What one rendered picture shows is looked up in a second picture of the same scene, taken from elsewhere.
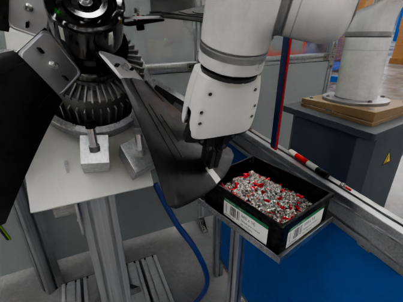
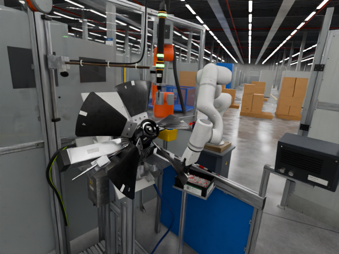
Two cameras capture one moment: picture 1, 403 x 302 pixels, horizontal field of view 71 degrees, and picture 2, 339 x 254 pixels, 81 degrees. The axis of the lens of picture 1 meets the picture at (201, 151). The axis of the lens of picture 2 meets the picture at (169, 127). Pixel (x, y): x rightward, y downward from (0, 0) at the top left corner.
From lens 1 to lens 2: 0.76 m
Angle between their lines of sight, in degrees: 22
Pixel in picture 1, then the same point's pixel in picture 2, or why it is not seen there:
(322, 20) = (217, 141)
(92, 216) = not seen: hidden behind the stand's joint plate
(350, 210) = (220, 182)
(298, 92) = (183, 133)
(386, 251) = (231, 192)
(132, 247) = not seen: hidden behind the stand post
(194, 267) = (145, 231)
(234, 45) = (200, 145)
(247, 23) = (203, 141)
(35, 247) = (62, 234)
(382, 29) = not seen: hidden behind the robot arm
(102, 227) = (129, 205)
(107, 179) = (140, 183)
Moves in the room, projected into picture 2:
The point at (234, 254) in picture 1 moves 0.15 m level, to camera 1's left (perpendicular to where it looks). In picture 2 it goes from (183, 206) to (162, 210)
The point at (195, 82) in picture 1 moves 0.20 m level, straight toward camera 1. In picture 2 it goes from (188, 152) to (209, 170)
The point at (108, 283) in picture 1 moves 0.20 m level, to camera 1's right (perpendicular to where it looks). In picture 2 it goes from (127, 234) to (156, 227)
